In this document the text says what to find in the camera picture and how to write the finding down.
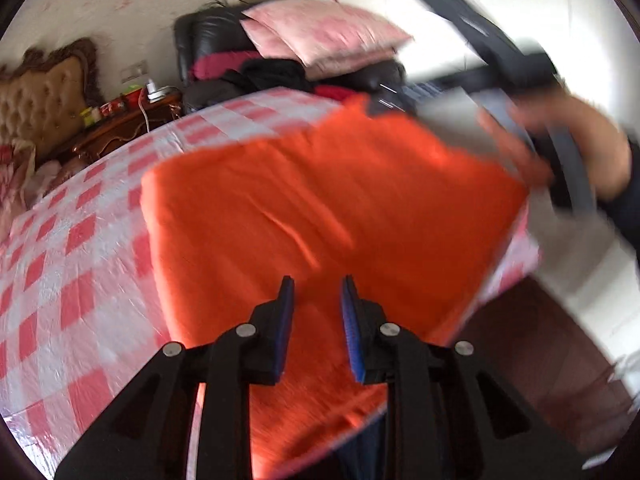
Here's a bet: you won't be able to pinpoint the orange fleece pant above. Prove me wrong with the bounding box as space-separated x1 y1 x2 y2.
141 98 527 479

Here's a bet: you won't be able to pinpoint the floral pillows at headboard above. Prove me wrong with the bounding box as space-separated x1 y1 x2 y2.
1 139 62 243

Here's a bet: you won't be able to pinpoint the magenta garment on chair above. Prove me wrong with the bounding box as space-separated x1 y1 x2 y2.
190 51 262 80

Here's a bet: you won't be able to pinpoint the pink white checkered cloth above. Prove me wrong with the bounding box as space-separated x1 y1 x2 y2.
0 86 544 480

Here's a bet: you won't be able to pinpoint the person's right hand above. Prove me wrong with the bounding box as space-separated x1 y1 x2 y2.
478 89 632 211

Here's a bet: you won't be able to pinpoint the dark wooden nightstand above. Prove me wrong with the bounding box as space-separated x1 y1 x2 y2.
46 90 182 164

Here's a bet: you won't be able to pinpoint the black leather armchair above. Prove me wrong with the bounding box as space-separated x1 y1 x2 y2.
174 8 406 115

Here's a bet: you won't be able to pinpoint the pink pillow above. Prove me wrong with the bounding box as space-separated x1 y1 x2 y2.
241 0 411 80

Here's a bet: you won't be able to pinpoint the tufted tan headboard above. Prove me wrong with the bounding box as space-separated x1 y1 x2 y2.
1 37 104 162

